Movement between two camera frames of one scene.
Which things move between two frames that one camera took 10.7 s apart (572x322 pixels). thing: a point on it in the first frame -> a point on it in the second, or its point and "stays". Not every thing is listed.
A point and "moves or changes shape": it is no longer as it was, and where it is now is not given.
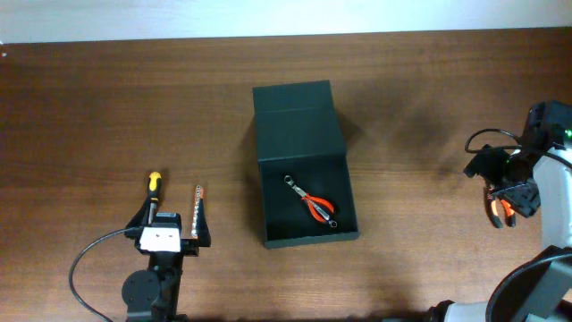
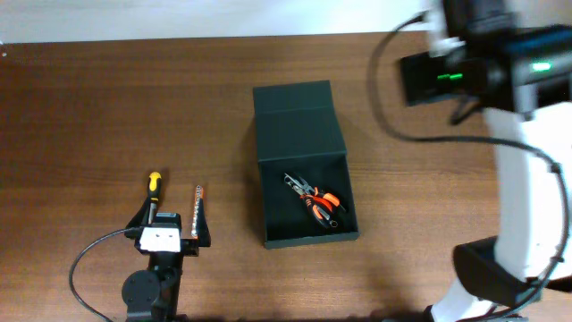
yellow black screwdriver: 154,193 stays
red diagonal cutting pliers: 310,199 stays
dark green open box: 299,135 stays
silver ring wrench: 319,210 stays
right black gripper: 484,164 -> 423,69
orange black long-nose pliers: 499,207 moves or changes shape
